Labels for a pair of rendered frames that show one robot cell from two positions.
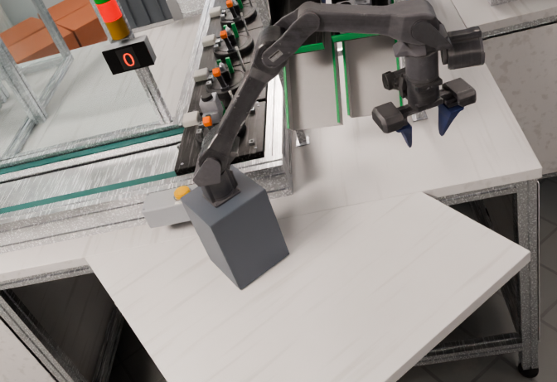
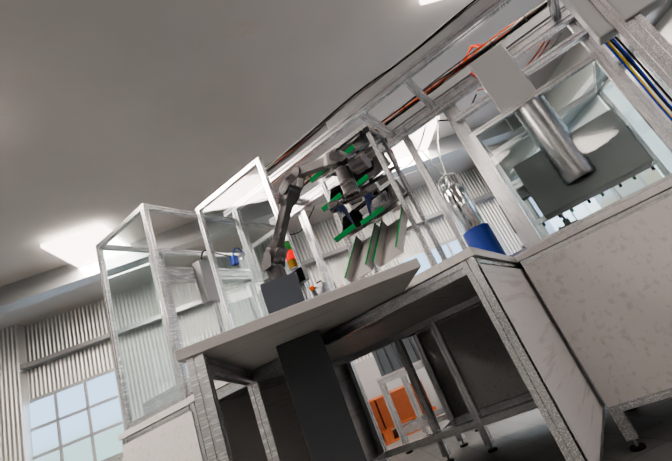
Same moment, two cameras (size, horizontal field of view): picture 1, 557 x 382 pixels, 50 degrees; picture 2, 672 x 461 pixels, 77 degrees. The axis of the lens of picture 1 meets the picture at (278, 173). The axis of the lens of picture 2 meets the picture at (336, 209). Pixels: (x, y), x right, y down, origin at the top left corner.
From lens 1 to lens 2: 140 cm
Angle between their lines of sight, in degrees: 61
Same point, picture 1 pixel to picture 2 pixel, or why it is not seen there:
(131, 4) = (389, 354)
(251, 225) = (285, 292)
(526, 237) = (499, 319)
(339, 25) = (306, 168)
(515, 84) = (577, 293)
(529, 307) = (552, 415)
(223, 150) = (272, 246)
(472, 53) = (357, 159)
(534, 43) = (572, 257)
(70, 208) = not seen: hidden behind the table
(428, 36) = (335, 157)
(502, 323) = not seen: outside the picture
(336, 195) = not seen: hidden behind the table
